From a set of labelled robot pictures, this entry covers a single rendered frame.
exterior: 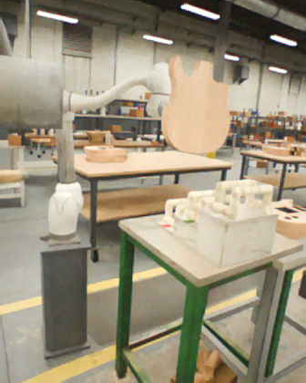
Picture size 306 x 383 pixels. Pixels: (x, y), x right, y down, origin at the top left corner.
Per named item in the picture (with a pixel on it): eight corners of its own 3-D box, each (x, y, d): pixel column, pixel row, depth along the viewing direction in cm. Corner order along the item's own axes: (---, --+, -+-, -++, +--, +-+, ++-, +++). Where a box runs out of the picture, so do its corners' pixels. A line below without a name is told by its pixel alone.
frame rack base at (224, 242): (220, 269, 100) (228, 222, 96) (194, 251, 112) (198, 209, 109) (271, 254, 113) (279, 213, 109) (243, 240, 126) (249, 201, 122)
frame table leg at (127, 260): (118, 381, 155) (126, 231, 135) (114, 374, 160) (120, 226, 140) (127, 377, 158) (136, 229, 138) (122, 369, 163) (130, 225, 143)
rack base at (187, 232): (195, 252, 112) (198, 229, 110) (171, 235, 126) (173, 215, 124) (244, 240, 126) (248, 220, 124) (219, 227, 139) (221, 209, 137)
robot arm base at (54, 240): (38, 234, 170) (37, 225, 169) (75, 231, 180) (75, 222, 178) (41, 247, 154) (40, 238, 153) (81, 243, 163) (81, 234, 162)
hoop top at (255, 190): (235, 198, 97) (237, 189, 96) (229, 195, 100) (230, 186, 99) (274, 193, 107) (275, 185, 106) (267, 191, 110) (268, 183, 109)
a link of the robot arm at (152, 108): (155, 119, 151) (158, 93, 148) (141, 117, 164) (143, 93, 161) (172, 119, 156) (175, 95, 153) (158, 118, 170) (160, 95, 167)
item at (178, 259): (178, 464, 109) (198, 280, 92) (113, 347, 157) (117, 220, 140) (275, 384, 142) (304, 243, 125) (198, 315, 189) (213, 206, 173)
